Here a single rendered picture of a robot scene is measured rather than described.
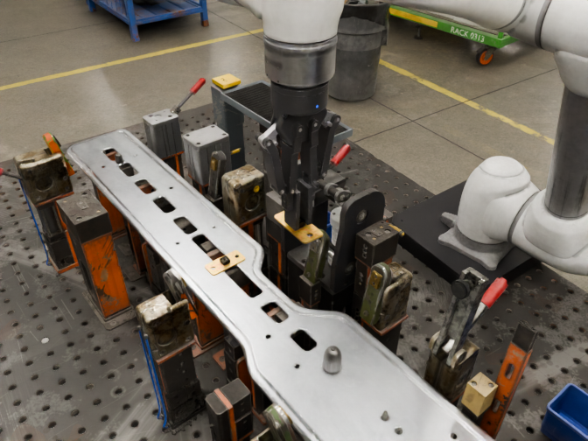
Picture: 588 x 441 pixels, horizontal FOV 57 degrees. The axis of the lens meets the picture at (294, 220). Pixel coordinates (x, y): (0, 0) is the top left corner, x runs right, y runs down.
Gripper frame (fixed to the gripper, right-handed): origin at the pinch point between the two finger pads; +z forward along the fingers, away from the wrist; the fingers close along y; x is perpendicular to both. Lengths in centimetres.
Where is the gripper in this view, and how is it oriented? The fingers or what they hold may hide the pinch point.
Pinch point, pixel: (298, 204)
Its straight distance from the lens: 81.6
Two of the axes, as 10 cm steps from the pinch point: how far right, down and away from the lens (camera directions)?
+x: 5.9, 5.0, -6.4
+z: 0.0, 7.9, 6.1
